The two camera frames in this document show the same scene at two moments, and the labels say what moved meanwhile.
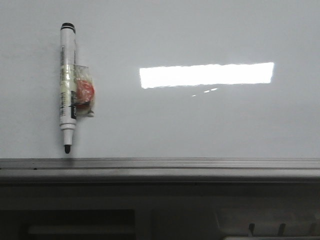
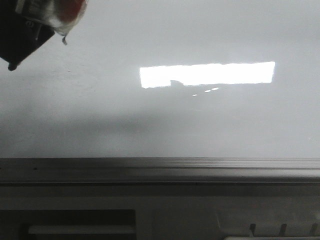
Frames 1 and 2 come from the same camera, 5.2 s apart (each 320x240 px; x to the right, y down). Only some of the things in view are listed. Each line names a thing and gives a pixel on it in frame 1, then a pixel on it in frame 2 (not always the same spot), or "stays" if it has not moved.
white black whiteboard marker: (77, 90) → (62, 15)
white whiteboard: (201, 79) stays
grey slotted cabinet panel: (163, 211) stays
